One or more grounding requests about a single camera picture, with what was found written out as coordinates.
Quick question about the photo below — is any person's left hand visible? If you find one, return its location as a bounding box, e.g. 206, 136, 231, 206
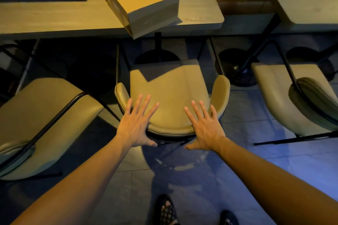
116, 94, 160, 148

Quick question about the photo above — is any person's right hand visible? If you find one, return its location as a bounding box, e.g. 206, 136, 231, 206
184, 100, 226, 153

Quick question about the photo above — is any person's right forearm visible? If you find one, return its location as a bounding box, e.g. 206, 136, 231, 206
214, 136, 338, 225

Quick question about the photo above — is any person's left forearm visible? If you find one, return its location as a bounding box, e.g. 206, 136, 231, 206
11, 135, 132, 225

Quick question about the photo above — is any beige padded chair curved back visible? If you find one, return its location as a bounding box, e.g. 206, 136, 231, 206
114, 59, 231, 143

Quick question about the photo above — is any black patterned shoe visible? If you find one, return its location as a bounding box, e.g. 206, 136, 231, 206
219, 210, 240, 225
154, 194, 180, 225

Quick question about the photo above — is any black table pedestal base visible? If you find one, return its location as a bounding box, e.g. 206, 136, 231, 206
135, 32, 181, 65
215, 13, 282, 88
286, 43, 338, 82

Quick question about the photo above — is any beige padded chair black frame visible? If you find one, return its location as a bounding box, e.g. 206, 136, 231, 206
251, 40, 338, 146
0, 78, 122, 182

